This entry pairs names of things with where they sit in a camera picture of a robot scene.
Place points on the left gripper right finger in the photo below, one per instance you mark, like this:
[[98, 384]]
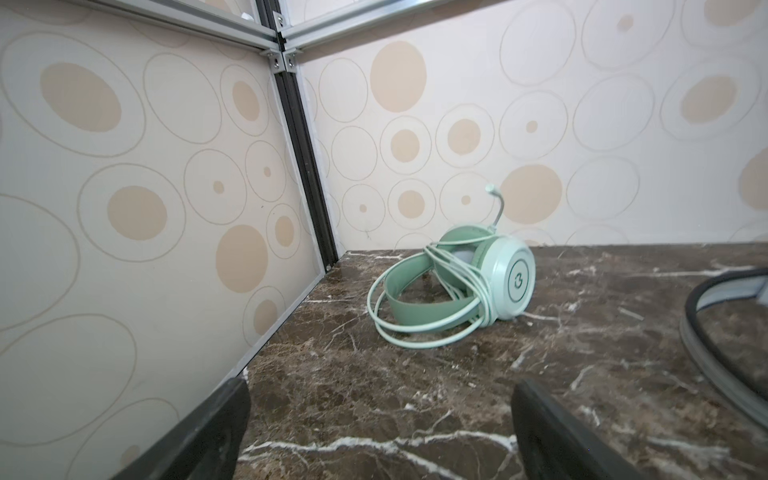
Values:
[[554, 444]]

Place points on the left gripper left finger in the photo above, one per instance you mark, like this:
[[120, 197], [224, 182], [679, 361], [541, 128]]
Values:
[[205, 444]]

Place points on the mint green headphones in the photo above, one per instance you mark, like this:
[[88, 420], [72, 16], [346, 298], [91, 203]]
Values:
[[488, 277]]

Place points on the white black red headphones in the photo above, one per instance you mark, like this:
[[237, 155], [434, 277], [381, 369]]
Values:
[[724, 330]]

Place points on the left diagonal aluminium frame bar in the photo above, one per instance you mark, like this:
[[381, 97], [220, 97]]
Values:
[[194, 16]]

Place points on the horizontal aluminium frame bar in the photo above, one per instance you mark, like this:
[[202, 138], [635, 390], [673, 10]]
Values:
[[382, 18]]

